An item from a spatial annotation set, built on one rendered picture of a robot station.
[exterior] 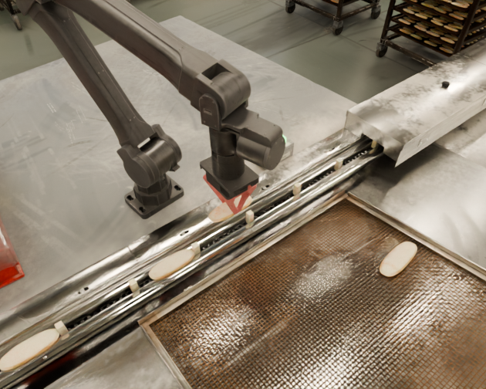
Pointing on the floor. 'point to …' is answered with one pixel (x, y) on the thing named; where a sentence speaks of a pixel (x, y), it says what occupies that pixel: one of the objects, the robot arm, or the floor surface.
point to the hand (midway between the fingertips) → (231, 204)
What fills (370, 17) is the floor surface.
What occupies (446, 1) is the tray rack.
